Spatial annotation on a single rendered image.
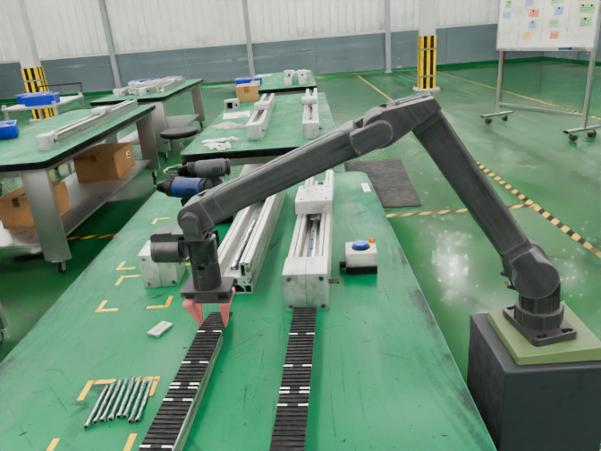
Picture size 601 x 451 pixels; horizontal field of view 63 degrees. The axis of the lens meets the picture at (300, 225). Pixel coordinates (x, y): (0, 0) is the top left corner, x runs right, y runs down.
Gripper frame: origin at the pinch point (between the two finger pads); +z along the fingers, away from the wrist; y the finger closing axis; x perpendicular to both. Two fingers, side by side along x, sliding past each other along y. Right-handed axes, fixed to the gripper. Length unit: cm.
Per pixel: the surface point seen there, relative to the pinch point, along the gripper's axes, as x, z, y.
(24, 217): -222, 55, 198
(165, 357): 7.3, 3.5, 8.5
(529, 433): 12, 17, -62
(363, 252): -26.5, -3.0, -32.7
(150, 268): -22.5, -2.1, 21.7
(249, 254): -22.6, -5.1, -4.2
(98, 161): -340, 44, 197
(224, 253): -24.0, -4.9, 2.3
